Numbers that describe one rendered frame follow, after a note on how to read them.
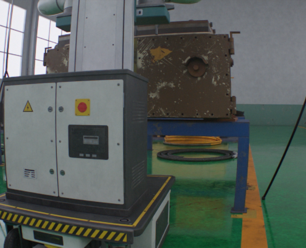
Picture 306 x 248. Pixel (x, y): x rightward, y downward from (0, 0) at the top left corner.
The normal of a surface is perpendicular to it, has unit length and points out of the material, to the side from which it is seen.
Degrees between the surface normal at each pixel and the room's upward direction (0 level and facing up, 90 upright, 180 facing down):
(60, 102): 90
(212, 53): 90
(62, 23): 90
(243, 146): 90
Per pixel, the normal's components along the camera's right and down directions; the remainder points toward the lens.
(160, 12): -0.22, 0.01
